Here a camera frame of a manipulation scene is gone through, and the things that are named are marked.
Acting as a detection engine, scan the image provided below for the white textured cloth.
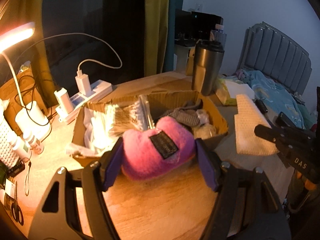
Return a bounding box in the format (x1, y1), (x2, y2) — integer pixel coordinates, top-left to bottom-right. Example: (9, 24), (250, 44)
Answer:
(234, 94), (278, 156)

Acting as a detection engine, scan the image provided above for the pink plush heart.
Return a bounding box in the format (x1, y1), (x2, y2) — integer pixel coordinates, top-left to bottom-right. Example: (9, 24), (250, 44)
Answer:
(121, 116), (196, 180)

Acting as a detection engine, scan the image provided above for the black smartphone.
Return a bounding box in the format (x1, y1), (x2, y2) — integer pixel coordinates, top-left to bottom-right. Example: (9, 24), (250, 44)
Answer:
(276, 112), (296, 128)

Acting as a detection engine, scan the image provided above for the blue bed blanket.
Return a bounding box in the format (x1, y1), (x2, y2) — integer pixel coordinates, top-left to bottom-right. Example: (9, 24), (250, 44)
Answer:
(235, 69), (306, 128)

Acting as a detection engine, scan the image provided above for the black car key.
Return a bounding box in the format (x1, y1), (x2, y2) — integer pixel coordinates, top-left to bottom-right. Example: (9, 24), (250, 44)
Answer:
(254, 99), (268, 115)

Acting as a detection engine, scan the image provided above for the brown cardboard box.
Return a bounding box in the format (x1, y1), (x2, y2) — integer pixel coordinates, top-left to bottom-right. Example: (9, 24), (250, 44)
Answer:
(72, 90), (228, 150)

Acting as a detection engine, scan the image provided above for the white woven basket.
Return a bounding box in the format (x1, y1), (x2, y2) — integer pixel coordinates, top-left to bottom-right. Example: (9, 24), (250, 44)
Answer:
(0, 115), (19, 168)

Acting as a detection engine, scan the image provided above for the white pill bottle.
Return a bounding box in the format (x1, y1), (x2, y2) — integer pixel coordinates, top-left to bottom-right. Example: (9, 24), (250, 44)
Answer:
(23, 132), (44, 154)

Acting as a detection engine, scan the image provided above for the yellow tissue pack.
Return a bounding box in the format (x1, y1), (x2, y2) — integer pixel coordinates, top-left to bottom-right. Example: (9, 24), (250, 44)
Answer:
(214, 78), (255, 106)

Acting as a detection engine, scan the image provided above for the grey padded headboard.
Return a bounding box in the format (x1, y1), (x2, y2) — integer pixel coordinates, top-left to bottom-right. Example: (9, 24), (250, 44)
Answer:
(238, 22), (312, 95)

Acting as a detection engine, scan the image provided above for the white desk lamp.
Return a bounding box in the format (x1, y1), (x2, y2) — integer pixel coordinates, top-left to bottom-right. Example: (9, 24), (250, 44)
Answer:
(1, 22), (50, 140)

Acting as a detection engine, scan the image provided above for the grey knitted sock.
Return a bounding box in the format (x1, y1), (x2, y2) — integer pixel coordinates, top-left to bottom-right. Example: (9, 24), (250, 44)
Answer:
(163, 99), (203, 127)

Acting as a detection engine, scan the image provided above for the steel tumbler black lid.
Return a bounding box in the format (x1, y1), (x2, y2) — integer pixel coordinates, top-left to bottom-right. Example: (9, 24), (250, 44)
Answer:
(191, 40), (225, 96)

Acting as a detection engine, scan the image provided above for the bag of cotton swabs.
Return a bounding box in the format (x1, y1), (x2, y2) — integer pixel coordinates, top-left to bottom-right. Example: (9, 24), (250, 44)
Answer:
(105, 95), (155, 137)

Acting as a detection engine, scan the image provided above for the clear plastic water bottle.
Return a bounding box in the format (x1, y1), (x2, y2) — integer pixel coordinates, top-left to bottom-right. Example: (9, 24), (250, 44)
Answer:
(210, 24), (227, 47)

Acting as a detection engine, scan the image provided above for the white power strip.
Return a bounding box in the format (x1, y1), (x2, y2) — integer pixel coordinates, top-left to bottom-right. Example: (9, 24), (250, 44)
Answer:
(55, 80), (113, 124)

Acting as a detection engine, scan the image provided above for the black monitor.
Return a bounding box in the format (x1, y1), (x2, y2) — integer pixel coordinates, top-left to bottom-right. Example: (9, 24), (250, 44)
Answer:
(175, 9), (223, 42)

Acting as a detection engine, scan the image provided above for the teal curtain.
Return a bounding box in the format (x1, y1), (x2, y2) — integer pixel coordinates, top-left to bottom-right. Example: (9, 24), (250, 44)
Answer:
(163, 0), (187, 73)

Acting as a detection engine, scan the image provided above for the yellow curtain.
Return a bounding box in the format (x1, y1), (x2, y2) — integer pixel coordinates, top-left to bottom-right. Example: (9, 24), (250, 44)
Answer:
(144, 0), (169, 76)

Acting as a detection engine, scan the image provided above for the white charger with cable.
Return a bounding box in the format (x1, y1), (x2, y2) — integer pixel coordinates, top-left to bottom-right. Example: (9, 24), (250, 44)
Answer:
(75, 59), (123, 97)

